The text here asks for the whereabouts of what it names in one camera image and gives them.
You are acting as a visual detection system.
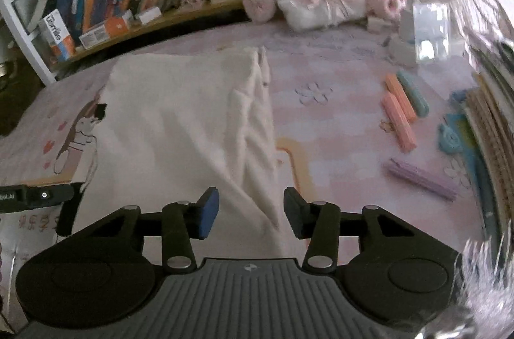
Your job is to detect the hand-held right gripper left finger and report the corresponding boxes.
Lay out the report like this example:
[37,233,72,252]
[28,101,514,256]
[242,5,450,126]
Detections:
[60,187,220,273]

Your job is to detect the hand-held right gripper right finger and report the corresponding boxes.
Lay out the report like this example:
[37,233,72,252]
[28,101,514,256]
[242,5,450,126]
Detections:
[283,187,452,272]

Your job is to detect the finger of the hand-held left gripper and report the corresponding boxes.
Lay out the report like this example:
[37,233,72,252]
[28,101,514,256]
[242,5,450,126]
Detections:
[56,184,83,237]

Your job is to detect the cream shirt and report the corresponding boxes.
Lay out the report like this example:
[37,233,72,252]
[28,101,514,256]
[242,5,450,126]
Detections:
[70,46,284,263]

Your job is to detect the purple highlighter pen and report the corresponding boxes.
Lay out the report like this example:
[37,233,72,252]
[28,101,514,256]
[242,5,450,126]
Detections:
[386,158,459,202]

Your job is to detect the long orange highlighter pen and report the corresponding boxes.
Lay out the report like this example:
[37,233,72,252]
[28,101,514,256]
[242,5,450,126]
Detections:
[381,92,417,154]

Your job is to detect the tall white orange box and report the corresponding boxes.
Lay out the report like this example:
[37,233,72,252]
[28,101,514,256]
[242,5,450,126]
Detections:
[39,7,77,61]

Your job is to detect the long white orange box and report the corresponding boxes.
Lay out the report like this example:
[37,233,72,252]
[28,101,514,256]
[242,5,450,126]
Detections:
[78,15,132,49]

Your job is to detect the white fluffy cloth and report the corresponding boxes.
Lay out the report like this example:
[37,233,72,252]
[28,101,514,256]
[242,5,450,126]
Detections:
[453,229,514,339]

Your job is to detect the stack of notebooks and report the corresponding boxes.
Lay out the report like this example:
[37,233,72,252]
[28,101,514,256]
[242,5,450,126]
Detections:
[439,42,514,243]

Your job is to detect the white clear plastic box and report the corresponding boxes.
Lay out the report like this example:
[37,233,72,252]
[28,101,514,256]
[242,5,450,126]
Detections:
[389,1,464,67]

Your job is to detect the small pink plush toy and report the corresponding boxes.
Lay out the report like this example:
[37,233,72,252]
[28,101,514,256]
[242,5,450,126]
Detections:
[367,0,407,19]

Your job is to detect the white shelf frame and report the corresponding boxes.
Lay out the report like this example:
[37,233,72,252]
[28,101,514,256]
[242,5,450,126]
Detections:
[0,0,58,86]

